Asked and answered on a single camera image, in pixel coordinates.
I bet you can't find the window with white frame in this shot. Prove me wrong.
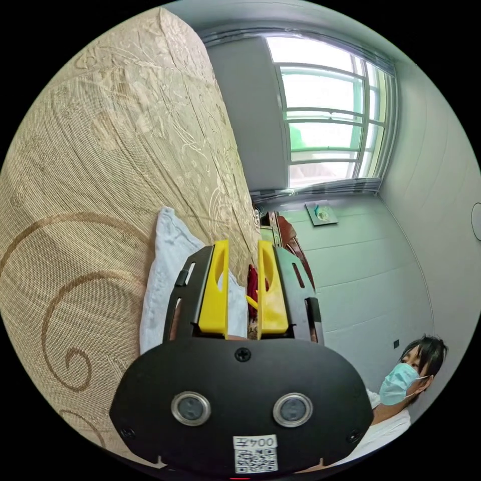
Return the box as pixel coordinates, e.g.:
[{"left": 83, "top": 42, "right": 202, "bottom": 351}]
[{"left": 266, "top": 36, "right": 398, "bottom": 190}]

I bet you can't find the pile of clothes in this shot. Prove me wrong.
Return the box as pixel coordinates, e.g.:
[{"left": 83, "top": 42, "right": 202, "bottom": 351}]
[{"left": 246, "top": 264, "right": 270, "bottom": 313}]

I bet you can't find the bed with beige woven mat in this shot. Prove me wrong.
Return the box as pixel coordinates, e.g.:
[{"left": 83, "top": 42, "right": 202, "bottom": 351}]
[{"left": 0, "top": 7, "right": 264, "bottom": 468}]

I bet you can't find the brown wooden furniture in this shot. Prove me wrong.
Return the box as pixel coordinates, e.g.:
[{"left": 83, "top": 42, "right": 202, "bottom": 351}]
[{"left": 267, "top": 211, "right": 316, "bottom": 291}]

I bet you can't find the small framed wall picture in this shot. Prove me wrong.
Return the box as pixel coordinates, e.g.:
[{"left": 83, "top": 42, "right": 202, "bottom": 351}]
[{"left": 305, "top": 201, "right": 339, "bottom": 227}]

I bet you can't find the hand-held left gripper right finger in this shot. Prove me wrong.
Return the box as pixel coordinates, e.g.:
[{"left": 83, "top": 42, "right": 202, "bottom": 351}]
[{"left": 257, "top": 240, "right": 290, "bottom": 340}]

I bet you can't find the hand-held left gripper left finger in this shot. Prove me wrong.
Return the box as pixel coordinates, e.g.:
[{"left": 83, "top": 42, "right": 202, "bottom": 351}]
[{"left": 198, "top": 239, "right": 229, "bottom": 340}]

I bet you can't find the white t-shirt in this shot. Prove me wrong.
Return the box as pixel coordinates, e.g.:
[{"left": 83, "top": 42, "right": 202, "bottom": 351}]
[{"left": 139, "top": 206, "right": 249, "bottom": 355}]

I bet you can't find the person's body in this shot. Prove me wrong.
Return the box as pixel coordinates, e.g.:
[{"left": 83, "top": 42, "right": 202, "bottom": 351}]
[{"left": 330, "top": 334, "right": 450, "bottom": 468}]

